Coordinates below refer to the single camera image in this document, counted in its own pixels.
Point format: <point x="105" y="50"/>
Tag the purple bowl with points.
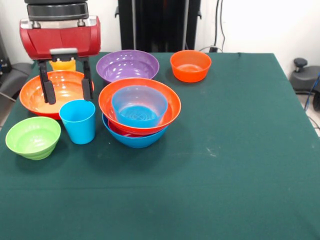
<point x="127" y="65"/>

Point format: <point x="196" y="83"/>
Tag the small blue bowl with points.
<point x="140" y="110"/>

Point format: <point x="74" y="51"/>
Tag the large orange bowl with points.
<point x="65" y="90"/>
<point x="172" y="107"/>

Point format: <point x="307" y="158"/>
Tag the dark green tablecloth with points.
<point x="160" y="200"/>

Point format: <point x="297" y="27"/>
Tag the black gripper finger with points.
<point x="87" y="87"/>
<point x="48" y="92"/>

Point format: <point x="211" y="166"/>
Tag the green bowl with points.
<point x="32" y="140"/>

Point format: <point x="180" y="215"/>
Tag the orange cup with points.
<point x="65" y="68"/>

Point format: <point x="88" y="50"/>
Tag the small orange bowl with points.
<point x="188" y="70"/>

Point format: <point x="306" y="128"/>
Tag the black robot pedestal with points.
<point x="157" y="25"/>

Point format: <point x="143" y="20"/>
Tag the pink bowl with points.
<point x="125" y="133"/>

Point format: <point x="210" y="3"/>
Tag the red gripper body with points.
<point x="60" y="38"/>

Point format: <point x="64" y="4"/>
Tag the blue cup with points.
<point x="78" y="125"/>

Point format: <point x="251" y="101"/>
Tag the large blue bowl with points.
<point x="137" y="142"/>

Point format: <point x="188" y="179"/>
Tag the yellow cup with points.
<point x="63" y="63"/>

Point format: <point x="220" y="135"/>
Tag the grey pedestal foot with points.
<point x="15" y="77"/>
<point x="303" y="77"/>

